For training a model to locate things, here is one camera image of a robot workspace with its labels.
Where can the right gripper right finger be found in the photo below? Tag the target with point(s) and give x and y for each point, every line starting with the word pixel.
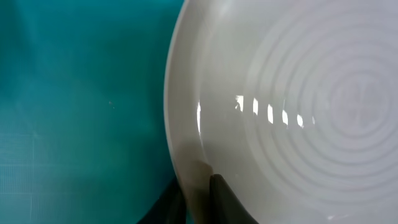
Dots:
pixel 225 207

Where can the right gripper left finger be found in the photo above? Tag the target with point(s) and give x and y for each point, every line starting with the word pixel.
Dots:
pixel 170 208

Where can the teal serving tray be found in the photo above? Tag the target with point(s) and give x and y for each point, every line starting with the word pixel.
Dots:
pixel 82 127

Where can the grey round plate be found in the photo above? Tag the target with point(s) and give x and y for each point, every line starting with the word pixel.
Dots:
pixel 294 103

